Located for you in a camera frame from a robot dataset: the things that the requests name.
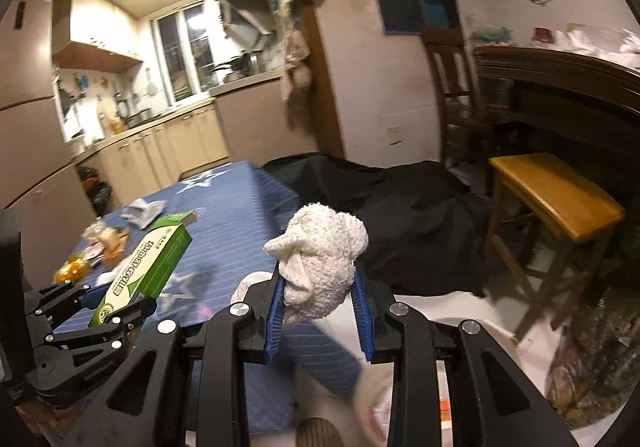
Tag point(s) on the steel range hood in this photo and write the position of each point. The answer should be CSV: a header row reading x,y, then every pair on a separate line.
x,y
245,22

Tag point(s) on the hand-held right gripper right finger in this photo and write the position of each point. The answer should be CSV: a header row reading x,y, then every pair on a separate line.
x,y
362,322

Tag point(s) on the white cloth pile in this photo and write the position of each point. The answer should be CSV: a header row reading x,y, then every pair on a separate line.
x,y
600,41

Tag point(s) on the black cooking pot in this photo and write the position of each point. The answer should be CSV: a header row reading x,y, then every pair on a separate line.
x,y
235,67

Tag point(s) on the black cloth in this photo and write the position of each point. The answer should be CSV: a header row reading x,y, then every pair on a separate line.
x,y
400,207

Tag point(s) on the brown knit slipper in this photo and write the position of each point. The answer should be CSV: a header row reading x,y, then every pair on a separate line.
x,y
315,433

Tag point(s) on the beige wall cabinet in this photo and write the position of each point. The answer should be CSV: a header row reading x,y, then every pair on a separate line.
x,y
95,27

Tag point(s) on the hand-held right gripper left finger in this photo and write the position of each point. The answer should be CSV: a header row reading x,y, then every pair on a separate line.
x,y
272,322

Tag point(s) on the grey crumpled cloth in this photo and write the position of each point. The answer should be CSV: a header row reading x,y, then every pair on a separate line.
x,y
142,213

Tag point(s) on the orange plastic wrapper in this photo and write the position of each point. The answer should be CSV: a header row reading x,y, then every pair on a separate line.
x,y
72,271

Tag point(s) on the white tissue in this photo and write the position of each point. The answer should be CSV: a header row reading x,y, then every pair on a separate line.
x,y
325,252

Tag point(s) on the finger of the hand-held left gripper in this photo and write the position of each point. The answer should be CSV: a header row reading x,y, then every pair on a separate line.
x,y
75,294
115,327

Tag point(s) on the kitchen window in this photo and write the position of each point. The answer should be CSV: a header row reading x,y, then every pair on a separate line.
x,y
185,52

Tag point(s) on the dark wooden cabinet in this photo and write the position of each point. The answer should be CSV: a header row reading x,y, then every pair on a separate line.
x,y
560,92

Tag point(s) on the hanging kitchen utensils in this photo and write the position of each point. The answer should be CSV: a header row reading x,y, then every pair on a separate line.
x,y
100,84

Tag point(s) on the beige refrigerator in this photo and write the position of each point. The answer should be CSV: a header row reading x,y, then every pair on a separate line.
x,y
30,127

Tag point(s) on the yellow wooden stool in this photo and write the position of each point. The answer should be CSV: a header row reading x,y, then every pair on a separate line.
x,y
550,197

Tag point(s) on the beige stove counter cabinet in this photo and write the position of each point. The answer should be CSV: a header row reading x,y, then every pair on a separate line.
x,y
250,117

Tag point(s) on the crumpled snack wrappers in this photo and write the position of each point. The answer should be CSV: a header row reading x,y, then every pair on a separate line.
x,y
102,239

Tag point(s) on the dark wooden chair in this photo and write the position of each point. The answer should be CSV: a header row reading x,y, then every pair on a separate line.
x,y
452,77

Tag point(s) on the hanging beige towels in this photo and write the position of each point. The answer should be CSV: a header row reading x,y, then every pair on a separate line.
x,y
295,62

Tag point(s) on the black trash bag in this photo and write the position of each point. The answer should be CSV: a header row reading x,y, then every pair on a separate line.
x,y
95,192

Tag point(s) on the green cardboard box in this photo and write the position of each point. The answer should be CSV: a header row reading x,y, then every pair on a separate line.
x,y
150,262

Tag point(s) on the brown mottled bag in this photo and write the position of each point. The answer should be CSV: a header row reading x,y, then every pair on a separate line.
x,y
595,362

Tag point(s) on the beige kitchen base cabinets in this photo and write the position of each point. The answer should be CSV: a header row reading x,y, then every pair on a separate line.
x,y
150,152

